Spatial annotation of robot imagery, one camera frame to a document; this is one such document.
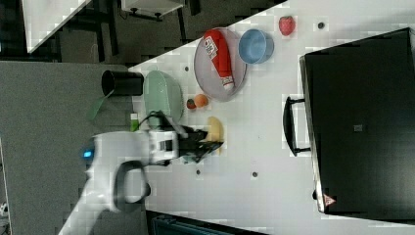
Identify grey round plate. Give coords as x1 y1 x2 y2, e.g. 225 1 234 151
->
194 27 247 102

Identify red plush ketchup bottle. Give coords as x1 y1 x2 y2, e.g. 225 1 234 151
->
203 29 235 91

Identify green bottle white cap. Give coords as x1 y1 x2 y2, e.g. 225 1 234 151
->
130 113 139 131

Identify small orange fruit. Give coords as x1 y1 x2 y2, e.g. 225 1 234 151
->
194 94 208 108

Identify yellow plush peeled banana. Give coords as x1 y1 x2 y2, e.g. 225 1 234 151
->
206 117 224 143

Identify green mug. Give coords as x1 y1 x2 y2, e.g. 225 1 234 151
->
148 115 173 130

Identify white cabinet with feet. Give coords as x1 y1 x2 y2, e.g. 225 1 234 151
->
120 0 185 20

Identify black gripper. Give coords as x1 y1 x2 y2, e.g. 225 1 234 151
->
179 125 223 164

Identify red strawberry toy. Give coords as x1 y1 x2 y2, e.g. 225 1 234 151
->
279 16 296 36

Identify blue bowl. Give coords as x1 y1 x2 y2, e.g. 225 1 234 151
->
238 28 274 65

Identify green colander basket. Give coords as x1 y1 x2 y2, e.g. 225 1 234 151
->
143 70 184 122

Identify black utensil holder cup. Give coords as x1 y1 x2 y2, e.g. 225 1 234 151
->
101 70 144 96

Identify black toaster oven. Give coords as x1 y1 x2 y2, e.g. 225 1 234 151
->
299 27 415 224

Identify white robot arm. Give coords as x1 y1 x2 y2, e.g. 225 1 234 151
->
59 126 224 235

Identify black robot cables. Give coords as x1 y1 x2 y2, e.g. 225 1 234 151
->
138 110 177 131

